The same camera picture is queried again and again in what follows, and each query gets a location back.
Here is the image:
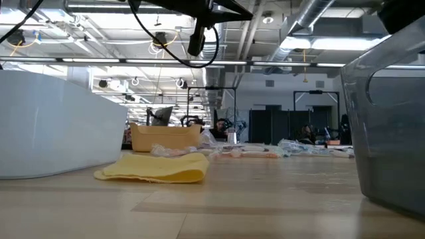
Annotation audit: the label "wide silver spiral duct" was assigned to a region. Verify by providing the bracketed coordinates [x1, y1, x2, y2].
[189, 0, 230, 112]

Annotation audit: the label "white pillar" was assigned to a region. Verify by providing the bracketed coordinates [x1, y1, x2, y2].
[67, 65, 93, 90]

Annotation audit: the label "white water bottle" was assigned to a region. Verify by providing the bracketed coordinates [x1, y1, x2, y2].
[226, 127, 238, 145]

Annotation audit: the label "pale toothbrush in clear wrap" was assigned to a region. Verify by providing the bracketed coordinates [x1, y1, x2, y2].
[328, 147, 355, 159]

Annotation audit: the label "green toothbrush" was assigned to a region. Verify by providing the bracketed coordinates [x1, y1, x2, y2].
[218, 143, 287, 153]

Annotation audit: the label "black background rig frame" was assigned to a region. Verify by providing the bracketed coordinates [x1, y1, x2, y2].
[187, 86, 238, 131]
[293, 90, 341, 133]

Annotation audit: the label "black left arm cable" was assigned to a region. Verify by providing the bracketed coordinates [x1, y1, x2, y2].
[127, 0, 220, 69]

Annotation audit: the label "black hanging cable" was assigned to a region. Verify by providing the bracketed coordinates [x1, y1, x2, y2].
[0, 0, 44, 44]

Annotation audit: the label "white plastic bin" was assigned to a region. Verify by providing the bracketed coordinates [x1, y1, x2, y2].
[0, 69, 129, 181]

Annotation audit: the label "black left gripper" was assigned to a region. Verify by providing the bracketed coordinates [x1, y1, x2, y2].
[145, 0, 254, 57]

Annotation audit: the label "yellow folded cloth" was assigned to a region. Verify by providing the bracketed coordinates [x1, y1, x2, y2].
[94, 152, 211, 185]

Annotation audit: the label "yellow hanging cord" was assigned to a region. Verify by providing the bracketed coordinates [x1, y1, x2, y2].
[301, 49, 308, 84]

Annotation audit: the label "person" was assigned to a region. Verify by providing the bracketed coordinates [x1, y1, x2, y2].
[212, 118, 230, 139]
[300, 124, 316, 144]

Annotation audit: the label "black partition panels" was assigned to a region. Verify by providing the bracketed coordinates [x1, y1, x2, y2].
[248, 104, 333, 146]

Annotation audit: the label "orange toothbrush in clear wrap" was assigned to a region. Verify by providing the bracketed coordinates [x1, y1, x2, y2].
[212, 151, 280, 159]

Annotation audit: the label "orange plastic bin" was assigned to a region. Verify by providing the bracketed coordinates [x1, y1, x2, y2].
[129, 122, 202, 153]

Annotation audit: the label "grey tilted monitor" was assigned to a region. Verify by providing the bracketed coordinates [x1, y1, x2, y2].
[151, 106, 174, 127]

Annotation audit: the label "long ceiling light rail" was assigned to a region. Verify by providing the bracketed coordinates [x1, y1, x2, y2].
[0, 56, 348, 69]

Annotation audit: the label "black ceiling cable reel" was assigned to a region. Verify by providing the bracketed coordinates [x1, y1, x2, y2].
[151, 31, 169, 48]
[6, 29, 26, 46]

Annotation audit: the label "grey translucent plastic bin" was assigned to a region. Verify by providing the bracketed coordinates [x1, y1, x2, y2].
[340, 15, 425, 220]

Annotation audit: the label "pile of clear plastic packets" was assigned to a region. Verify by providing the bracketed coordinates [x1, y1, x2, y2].
[278, 138, 333, 156]

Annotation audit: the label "bright ceiling light panel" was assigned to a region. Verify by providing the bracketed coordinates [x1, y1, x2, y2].
[280, 35, 383, 52]

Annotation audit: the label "narrow silver spiral duct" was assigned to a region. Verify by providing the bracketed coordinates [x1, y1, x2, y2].
[265, 0, 335, 64]

